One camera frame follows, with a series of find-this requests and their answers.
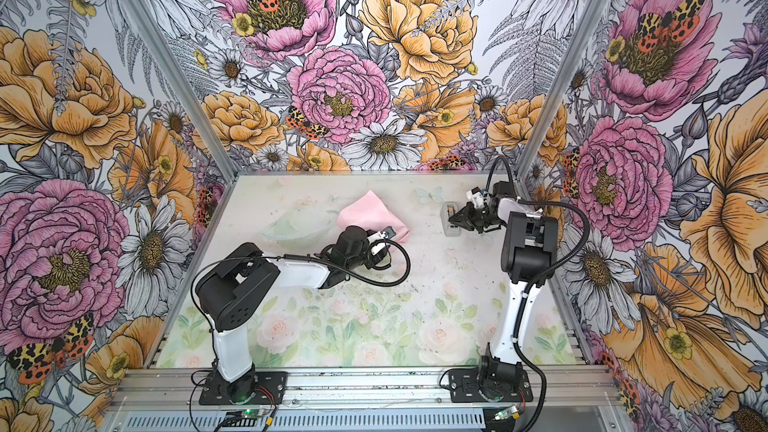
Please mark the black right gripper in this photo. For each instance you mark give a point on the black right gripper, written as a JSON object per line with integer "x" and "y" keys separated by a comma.
{"x": 466, "y": 220}

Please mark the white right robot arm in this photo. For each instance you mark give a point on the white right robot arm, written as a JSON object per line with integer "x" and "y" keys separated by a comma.
{"x": 528, "y": 249}

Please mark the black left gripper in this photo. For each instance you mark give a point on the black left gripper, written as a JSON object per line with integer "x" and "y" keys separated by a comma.
{"x": 375, "y": 259}

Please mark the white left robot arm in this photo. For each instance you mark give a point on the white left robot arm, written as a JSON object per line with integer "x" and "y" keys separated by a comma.
{"x": 229, "y": 291}

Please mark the purple wrapping paper sheet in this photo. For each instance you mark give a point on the purple wrapping paper sheet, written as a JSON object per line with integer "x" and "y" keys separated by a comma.
{"x": 370, "y": 212}

